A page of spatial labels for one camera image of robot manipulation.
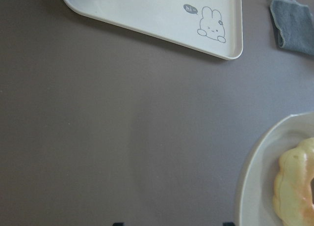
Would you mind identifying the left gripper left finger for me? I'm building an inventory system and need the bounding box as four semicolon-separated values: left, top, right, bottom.
112;222;125;226

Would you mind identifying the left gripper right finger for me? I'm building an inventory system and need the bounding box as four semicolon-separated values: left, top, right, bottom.
222;222;235;226

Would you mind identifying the white round plate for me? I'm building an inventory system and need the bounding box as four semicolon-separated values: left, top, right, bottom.
234;112;314;226

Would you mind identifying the glazed yellow donut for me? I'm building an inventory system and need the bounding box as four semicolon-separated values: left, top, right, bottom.
273;138;314;226

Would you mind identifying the cream rabbit tray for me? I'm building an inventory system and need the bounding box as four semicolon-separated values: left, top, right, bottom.
64;0;243;60

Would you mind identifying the grey folded cloth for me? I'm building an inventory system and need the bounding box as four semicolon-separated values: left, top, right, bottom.
270;0;314;56

